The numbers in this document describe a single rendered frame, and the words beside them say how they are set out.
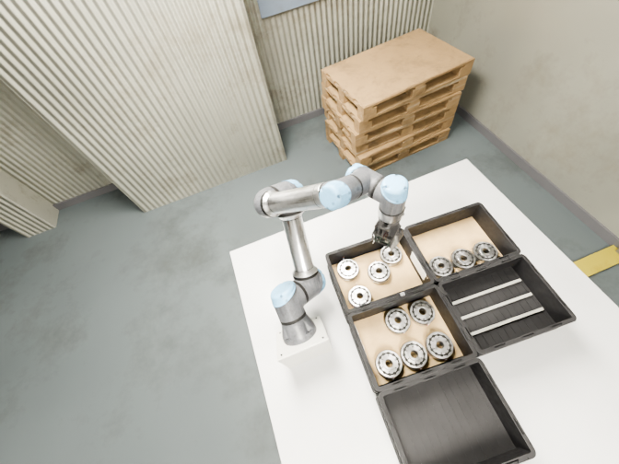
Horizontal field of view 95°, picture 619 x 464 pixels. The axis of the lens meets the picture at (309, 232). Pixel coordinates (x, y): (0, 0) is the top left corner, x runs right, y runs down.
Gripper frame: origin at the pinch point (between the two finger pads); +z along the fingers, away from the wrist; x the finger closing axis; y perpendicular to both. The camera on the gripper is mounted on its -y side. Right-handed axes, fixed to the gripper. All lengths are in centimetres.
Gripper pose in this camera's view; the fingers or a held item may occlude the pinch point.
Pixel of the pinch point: (386, 240)
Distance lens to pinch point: 112.5
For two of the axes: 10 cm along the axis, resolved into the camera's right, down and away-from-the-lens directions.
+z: 1.3, 5.2, 8.4
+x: 8.5, 3.8, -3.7
